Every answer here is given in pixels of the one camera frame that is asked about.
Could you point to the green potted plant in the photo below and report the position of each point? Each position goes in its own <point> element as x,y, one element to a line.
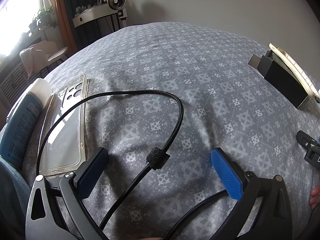
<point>42,17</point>

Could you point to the small desk fan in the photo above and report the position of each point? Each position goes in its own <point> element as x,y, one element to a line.
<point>116,1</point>

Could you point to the grey patterned bed sheet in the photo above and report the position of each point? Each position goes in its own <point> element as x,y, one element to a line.
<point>175,67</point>

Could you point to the beige cloth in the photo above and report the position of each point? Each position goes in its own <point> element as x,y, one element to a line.
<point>35,57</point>

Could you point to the orange curtain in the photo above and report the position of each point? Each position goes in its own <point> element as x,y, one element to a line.
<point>63,17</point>

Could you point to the row of small bottles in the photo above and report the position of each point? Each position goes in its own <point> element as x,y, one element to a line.
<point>82,9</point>

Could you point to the window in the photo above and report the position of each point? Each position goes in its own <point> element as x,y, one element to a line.
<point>20,12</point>

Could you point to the white chair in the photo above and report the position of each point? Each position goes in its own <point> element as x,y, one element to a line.
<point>58,53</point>

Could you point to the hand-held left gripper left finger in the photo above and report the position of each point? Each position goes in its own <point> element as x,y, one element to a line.
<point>92,172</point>

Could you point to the radiator cover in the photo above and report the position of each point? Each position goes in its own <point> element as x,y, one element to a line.
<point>11,82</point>

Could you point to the clear phone case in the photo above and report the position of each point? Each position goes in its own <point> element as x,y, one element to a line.
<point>67,135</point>

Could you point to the blue spray can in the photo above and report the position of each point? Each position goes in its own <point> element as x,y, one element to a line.
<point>22,127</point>

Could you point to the person's right hand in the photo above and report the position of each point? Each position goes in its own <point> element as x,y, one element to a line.
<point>315,198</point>

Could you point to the dark teal clothing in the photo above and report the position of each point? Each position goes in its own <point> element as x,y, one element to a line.
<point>11,205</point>

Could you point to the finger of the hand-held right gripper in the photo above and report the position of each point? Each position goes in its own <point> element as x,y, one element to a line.
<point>306,138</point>

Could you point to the white oval side table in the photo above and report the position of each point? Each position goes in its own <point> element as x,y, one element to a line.
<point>97,15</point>

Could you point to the black cardboard box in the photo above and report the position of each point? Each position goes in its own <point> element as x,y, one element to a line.
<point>282,82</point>

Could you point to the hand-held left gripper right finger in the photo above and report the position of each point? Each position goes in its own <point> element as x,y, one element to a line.
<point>227,175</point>

